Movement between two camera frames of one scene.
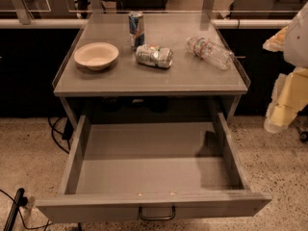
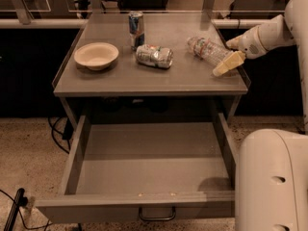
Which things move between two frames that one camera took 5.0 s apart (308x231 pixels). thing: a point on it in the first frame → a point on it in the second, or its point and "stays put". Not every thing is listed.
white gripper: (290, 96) → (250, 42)
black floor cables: (66, 134) stays put
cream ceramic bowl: (96, 56) stays put
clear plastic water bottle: (205, 49) stays put
